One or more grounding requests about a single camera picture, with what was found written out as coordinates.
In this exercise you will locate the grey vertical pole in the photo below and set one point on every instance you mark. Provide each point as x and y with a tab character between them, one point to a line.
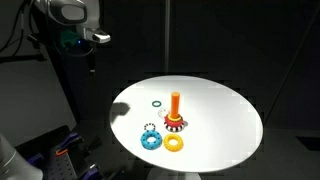
167	36

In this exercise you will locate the teal camera mount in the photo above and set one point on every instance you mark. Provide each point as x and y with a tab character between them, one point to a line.
68	38

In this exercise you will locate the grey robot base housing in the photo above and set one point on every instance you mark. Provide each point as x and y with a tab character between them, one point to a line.
15	163

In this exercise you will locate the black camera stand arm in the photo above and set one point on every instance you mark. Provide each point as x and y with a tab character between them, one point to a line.
33	41

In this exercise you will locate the purple black clamp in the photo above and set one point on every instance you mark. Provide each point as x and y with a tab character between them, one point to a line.
71	137

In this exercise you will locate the orange clip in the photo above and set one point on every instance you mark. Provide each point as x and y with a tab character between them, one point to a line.
61	152

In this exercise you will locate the orange peg block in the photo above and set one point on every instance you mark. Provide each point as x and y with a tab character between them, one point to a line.
175	104

